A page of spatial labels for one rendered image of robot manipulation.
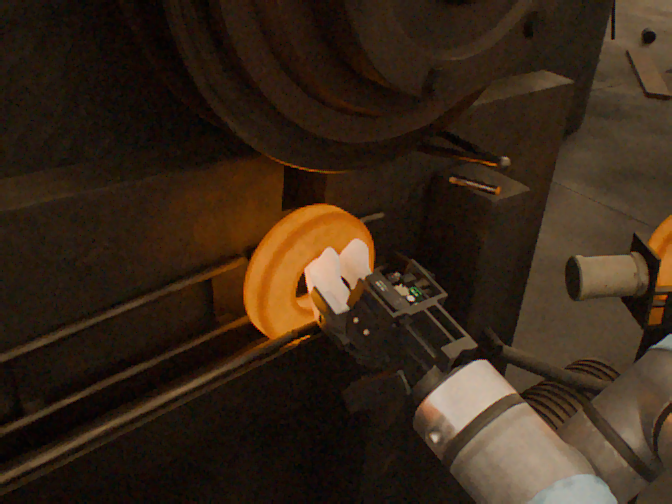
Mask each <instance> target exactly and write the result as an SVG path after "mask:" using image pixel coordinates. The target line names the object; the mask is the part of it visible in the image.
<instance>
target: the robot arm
mask: <svg viewBox="0 0 672 504"><path fill-rule="evenodd" d="M304 271H305V277H306V282H307V287H308V290H309V293H310V301H311V304H312V307H313V311H314V314H315V317H316V320H317V322H318V324H319V326H320V328H321V329H322V330H323V332H324V333H325V334H326V335H327V336H328V337H329V338H330V339H331V340H332V341H334V342H335V343H336V345H337V346H338V348H339V350H340V351H343V350H346V351H347V353H348V354H350V355H351V356H352V357H353V358H355V359H356V360H357V361H356V362H357V364H361V365H365V366H368V367H369V368H370V369H371V370H375V369H377V368H379V369H380V371H381V372H382V373H379V374H377V375H375V373H374V372H373V373H371V374H368V375H362V376H360V377H358V379H357V380H355V381H353V382H351V383H350V387H348V388H347V389H346V390H344V391H342V392H341V394H342V396H343V398H344V401H345V403H346V405H347V407H348V409H349V412H350V414H352V413H355V412H358V411H362V413H363V412H367V411H370V410H375V409H377V408H378V407H379V406H380V405H382V404H384V403H386V402H389V401H392V400H395V399H398V398H401V397H404V396H407V395H409V397H408V399H407V405H408V406H409V407H410V409H411V410H412V411H413V412H414V413H415V416H414V419H413V424H412V425H413V427H414V429H415V430H416V431H417V433H418V434H419V435H420V436H421V437H422V438H423V440H424V441H425V442H426V443H427V444H428V446H429V447H430V448H431V449H432V450H433V452H434V453H435V454H436V455H437V456H438V457H439V459H440V460H441V461H442V463H443V464H444V465H445V466H446V468H447V469H448V470H449V471H450V472H451V474H452V475H453V476H454V477H455V478H456V480H457V481H458V482H459V483H460V484H461V486H462V487H463V488H464V489H465V490H466V491H467V493H468V494H469V495H470V496H471V497H472V499H473V500H474V501H475V502H476V503H477V504H626V503H627V502H628V501H629V500H630V499H632V498H633V497H634V496H635V495H636V494H638V493H639V492H640V491H641V490H642V489H644V488H645V487H646V486H647V485H648V484H651V483H652V482H653V481H654V480H656V479H657V478H658V477H659V476H660V475H662V474H663V473H664V472H665V471H666V470H668V471H669V472H670V473H672V334H670V335H668V336H667V337H666V338H664V339H663V340H662V341H661V342H659V343H658V344H657V345H654V346H651V347H650V348H648V349H647V351H646V354H645V355H644V356H642V357H641V358H640V359H639V360H638V361H637V362H635V363H634V364H633V365H632V366H631V367H630V368H628V369H627V370H626V371H625V372H624V373H623V374H622V375H620V376H619V377H618V378H617V379H616V380H615V381H613V382H612V383H611V384H610V385H609V386H608V387H606V388H605V389H604V390H603V391H602V392H601V393H599V394H598V395H597V396H596V397H595V398H594V399H593V400H591V401H590V402H589V403H588V404H587V405H586V406H585V407H584V408H581V409H580V410H579V411H578V412H577V413H575V414H574V415H573V416H572V417H571V418H570V419H568V420H567V421H566V422H565V423H564V424H563V425H562V426H560V427H559V428H558V429H557V430H556V431H555V432H554V431H553V430H552V429H551V428H550V427H549V426H548V425H547V424H546V423H545V422H544V421H543V420H542V419H541V418H540V417H539V416H538V415H537V413H536V412H535V411H534V410H533V409H532V408H531V407H530V406H529V405H528V404H527V403H526V402H525V401H524V400H523V399H522V398H521V397H520V396H519V394H518V393H517V392H516V391H515V390H514V389H513V388H512V387H511V386H510V385H509V384H508V382H507V381H506V380H505V379H504V378H503V377H502V376H501V375H500V374H499V373H498V372H497V371H496V370H495V369H494V368H493V366H492V365H491V364H490V363H489V362H488V361H487V360H477V361H472V360H471V357H472V356H473V354H474V352H475V351H476V349H477V347H478V345H477V344H476V343H475V342H474V341H473V340H472V339H471V337H470V336H469V335H468V334H467V333H466V332H465V331H464V330H463V329H462V328H461V327H460V326H459V325H458V324H457V323H456V322H455V321H454V320H453V318H452V317H451V316H450V315H449V314H448V313H447V312H446V311H445V310H444V309H443V308H442V306H443V304H444V302H445V300H446V298H447V296H448V295H447V294H446V293H445V292H444V291H443V289H442V288H441V287H440V286H439V285H438V284H437V283H436V282H435V281H434V280H433V279H432V278H431V277H430V276H429V275H428V274H427V273H426V272H425V271H424V270H423V269H422V268H421V267H420V266H419V265H418V264H417V262H416V261H415V260H414V259H411V260H410V262H409V264H408V267H407V269H406V271H405V273H404V275H403V276H402V275H401V274H400V273H397V272H396V273H395V274H393V273H390V274H387V275H384V276H383V275H382V273H381V272H379V271H378V272H375V273H372V272H371V271H370V269H369V265H368V248H367V246H366V245H365V244H364V242H362V241H361V240H359V239H354V240H352V241H351V242H350V244H349V245H348V246H347V247H346V248H345V249H344V250H343V252H342V253H341V254H340V255H339V256H338V254H337V253H336V251H335V250H334V249H333V248H330V247H329V248H327V249H326V250H325V251H324V252H323V253H322V255H321V256H320V257H318V258H316V259H315V260H314V261H312V262H311V263H310V264H309V265H308V266H307V267H306V268H305V270H304ZM417 272H419V273H420V274H421V275H422V276H423V277H424V278H425V279H426V280H427V281H428V282H429V283H430V284H431V285H432V286H433V287H434V288H435V289H434V291H433V293H432V295H431V297H430V298H429V296H428V295H427V294H426V293H425V292H424V291H423V290H422V289H421V288H420V287H419V286H418V285H417V284H416V283H415V280H416V278H415V276H416V274H417ZM413 287H414V288H413ZM421 296H422V297H423V298H424V299H425V300H424V299H423V298H422V297H421ZM348 310H349V311H348ZM347 312H348V313H347Z"/></svg>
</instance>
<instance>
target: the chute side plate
mask: <svg viewBox="0 0 672 504"><path fill-rule="evenodd" d="M356 361H357V360H356V359H355V358H353V357H352V356H351V355H350V354H348V353H347V351H346V350H343V351H340V350H339V348H338V346H337V345H336V343H335V342H334V341H332V340H331V339H330V338H329V337H328V336H327V335H326V334H325V333H324V332H321V333H318V334H316V335H312V336H310V337H308V338H305V339H303V340H300V341H299V342H298V345H297V344H295V343H294V344H292V345H290V346H288V347H286V348H284V349H282V350H280V351H278V352H276V353H274V354H272V355H270V356H268V357H266V358H264V359H262V360H260V361H258V362H256V363H254V364H252V365H250V366H248V367H246V368H244V369H242V370H240V371H238V372H236V373H234V374H232V375H230V376H228V377H226V378H224V379H222V380H220V381H218V382H216V383H214V384H212V385H210V386H208V387H206V388H204V389H202V390H200V391H198V392H196V393H194V394H192V395H190V396H188V397H186V398H184V399H182V400H180V401H178V402H176V403H174V404H172V405H170V406H168V407H166V408H164V409H162V410H160V411H158V412H156V413H154V414H152V415H150V416H148V417H146V418H144V419H142V420H140V421H138V422H136V423H134V424H132V425H130V426H128V427H126V428H124V429H122V430H120V431H118V432H116V433H114V434H112V435H110V436H108V437H106V438H104V439H102V440H100V441H98V442H96V443H94V444H92V445H90V446H88V447H86V448H85V449H83V450H81V451H79V452H77V453H75V454H73V455H71V456H69V457H67V458H65V459H63V460H61V461H59V462H57V463H55V464H53V465H51V466H49V467H47V468H45V469H43V470H41V471H39V472H37V473H35V474H33V475H31V476H29V477H27V478H25V479H23V480H21V481H19V482H17V483H15V484H13V485H11V486H9V487H7V488H5V489H3V490H1V491H0V504H126V503H128V502H130V501H132V500H134V499H135V498H137V497H139V496H141V495H142V494H144V493H146V492H148V491H150V490H151V489H153V488H155V487H157V486H159V485H160V484H162V483H164V482H166V481H168V480H169V479H171V478H173V477H175V476H177V475H178V474H180V473H182V472H184V471H185V470H187V469H189V468H191V467H193V466H194V465H196V464H198V463H200V462H202V461H203V460H205V459H207V458H209V457H211V456H212V455H214V454H216V453H218V452H220V451H221V450H223V449H225V448H227V447H228V446H230V445H232V444H234V443H236V442H237V441H239V440H241V439H243V438H245V437H246V436H248V435H250V434H252V433H254V432H255V431H257V430H259V429H261V428H262V427H264V426H266V425H268V424H270V423H271V422H273V421H275V420H277V419H279V418H280V417H282V416H284V415H286V414H288V413H289V412H291V411H293V410H295V409H297V408H299V407H301V406H303V405H305V404H307V403H309V402H311V401H313V400H316V399H318V398H320V397H322V396H324V395H326V394H328V393H331V392H333V391H335V390H337V389H339V388H341V387H343V386H345V385H348V384H350V383H351V382H353V381H355V380H357V379H358V377H360V376H362V375H368V374H371V373H373V372H375V371H376V369H375V370H371V369H370V368H369V367H368V366H365V365H361V364H357V362H356Z"/></svg>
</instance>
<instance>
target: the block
mask: <svg viewBox="0 0 672 504"><path fill-rule="evenodd" d="M452 173H456V174H459V175H463V176H466V177H470V178H473V179H477V180H480V181H484V182H487V183H491V184H494V185H498V186H500V192H499V194H498V195H497V196H495V195H491V194H488V193H484V192H481V191H478V190H474V189H471V188H467V187H464V186H461V185H457V184H454V183H451V182H449V178H450V175H451V174H452ZM530 195H531V194H530V189H529V188H528V187H527V186H525V185H523V184H521V183H519V182H517V181H515V180H512V179H510V178H508V177H506V176H504V175H502V174H500V173H498V172H496V171H493V170H491V169H489V168H487V167H485V166H483V165H479V164H475V163H467V164H463V165H460V166H456V167H453V168H449V169H446V170H442V171H439V172H438V173H437V174H436V176H435V178H434V181H433V187H432V193H431V199H430V205H429V211H428V217H427V223H426V229H425V235H424V241H423V248H422V254H421V260H420V266H422V267H423V268H425V269H427V270H428V271H430V272H432V273H433V274H435V279H434V281H435V282H436V283H437V284H438V285H439V286H440V287H441V288H442V289H443V291H444V292H445V293H446V294H447V295H448V296H447V298H446V300H445V302H444V304H443V306H442V308H443V309H444V310H445V311H446V312H447V313H448V314H449V315H450V316H451V317H452V318H453V320H454V321H455V322H456V323H457V324H458V325H459V326H460V327H461V328H462V329H463V330H464V331H465V332H466V333H467V334H468V335H469V336H470V337H471V339H472V340H473V341H474V342H475V343H476V344H477V345H478V347H477V349H476V351H475V352H474V354H473V356H472V357H471V358H473V357H475V356H477V355H479V354H481V353H483V352H485V351H487V350H488V349H487V348H486V347H485V345H484V344H483V343H482V341H481V340H480V334H481V332H482V330H484V329H485V328H486V327H488V328H491V329H492V330H493V332H494V333H495V334H496V335H497V337H498V334H499V330H500V326H501V321H502V317H503V313H504V308H505V304H506V300H507V295H508V291H509V287H510V282H511V278H512V274H513V269H514V265H515V261H516V256H517V252H518V248H519V243H520V239H521V235H522V230H523V226H524V221H525V217H526V213H527V208H528V204H529V200H530Z"/></svg>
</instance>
